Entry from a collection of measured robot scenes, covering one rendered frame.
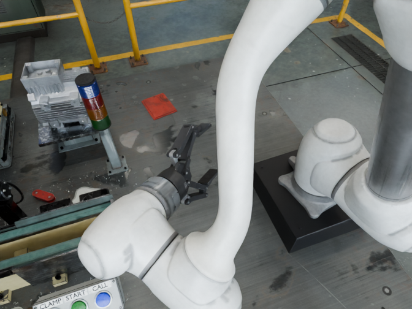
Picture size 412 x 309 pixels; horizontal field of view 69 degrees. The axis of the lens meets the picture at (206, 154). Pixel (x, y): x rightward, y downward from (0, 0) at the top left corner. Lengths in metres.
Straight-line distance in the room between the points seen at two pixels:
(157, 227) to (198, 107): 0.97
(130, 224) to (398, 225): 0.57
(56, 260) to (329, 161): 0.80
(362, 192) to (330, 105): 2.16
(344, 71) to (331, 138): 2.55
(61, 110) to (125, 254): 0.78
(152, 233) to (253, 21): 0.36
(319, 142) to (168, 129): 0.72
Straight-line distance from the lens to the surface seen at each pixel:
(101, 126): 1.06
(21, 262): 1.03
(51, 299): 0.76
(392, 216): 0.77
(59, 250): 1.00
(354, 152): 0.87
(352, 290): 1.08
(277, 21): 0.44
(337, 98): 3.00
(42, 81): 1.19
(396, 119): 0.53
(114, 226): 0.53
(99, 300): 0.74
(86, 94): 0.98
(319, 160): 0.86
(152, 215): 0.55
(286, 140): 1.34
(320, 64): 3.38
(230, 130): 0.44
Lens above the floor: 1.75
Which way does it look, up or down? 50 degrees down
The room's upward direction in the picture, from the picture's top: straight up
